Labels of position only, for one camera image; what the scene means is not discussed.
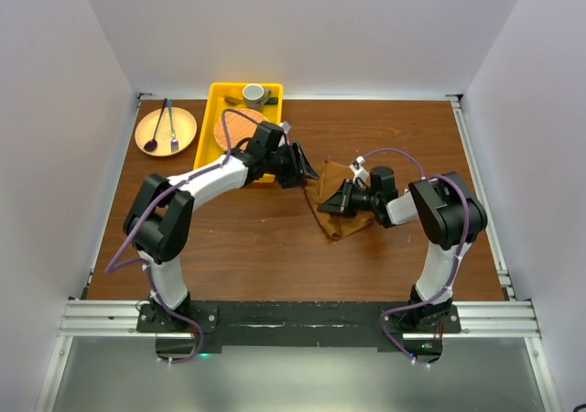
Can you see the iridescent metal fork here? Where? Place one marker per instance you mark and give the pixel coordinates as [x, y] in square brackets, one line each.
[174, 142]

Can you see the aluminium frame rail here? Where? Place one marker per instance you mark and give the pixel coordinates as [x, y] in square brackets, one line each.
[493, 239]

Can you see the white cup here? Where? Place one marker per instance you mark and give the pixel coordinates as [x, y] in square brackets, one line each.
[254, 96]

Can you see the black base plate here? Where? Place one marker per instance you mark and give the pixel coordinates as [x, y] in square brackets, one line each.
[380, 325]

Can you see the woven orange round plate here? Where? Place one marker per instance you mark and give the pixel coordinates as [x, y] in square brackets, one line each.
[238, 127]

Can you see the beige round plate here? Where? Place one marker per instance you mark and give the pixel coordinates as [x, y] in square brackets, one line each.
[185, 125]

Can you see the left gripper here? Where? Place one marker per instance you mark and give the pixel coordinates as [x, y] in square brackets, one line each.
[299, 168]

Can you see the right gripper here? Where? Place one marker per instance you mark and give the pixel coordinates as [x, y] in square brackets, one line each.
[341, 201]

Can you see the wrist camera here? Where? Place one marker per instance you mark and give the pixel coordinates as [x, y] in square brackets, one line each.
[285, 126]
[358, 170]

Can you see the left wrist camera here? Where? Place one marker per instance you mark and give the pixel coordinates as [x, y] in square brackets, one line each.
[285, 126]

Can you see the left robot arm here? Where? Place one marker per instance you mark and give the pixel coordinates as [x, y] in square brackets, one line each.
[159, 222]

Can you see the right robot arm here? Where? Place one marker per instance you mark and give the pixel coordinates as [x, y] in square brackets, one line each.
[451, 218]

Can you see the yellow plastic tray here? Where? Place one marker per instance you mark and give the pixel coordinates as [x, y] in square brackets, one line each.
[208, 149]

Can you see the orange cloth napkin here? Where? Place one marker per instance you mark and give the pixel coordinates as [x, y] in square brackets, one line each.
[332, 174]

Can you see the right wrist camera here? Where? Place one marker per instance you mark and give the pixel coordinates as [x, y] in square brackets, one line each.
[358, 170]

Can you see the purple metal spoon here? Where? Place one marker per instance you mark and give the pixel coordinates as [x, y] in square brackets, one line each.
[151, 145]

